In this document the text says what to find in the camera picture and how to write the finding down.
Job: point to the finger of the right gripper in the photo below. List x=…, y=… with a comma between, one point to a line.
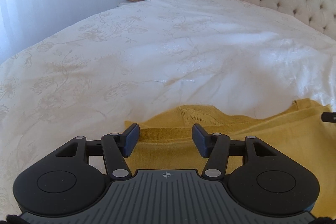
x=329, y=117

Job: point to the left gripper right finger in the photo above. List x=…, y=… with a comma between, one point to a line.
x=218, y=147

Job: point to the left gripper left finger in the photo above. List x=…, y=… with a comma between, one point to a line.
x=73, y=157

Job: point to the yellow knit sweater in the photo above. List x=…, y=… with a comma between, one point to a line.
x=165, y=141

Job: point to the white floral bedspread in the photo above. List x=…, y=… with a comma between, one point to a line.
x=233, y=67

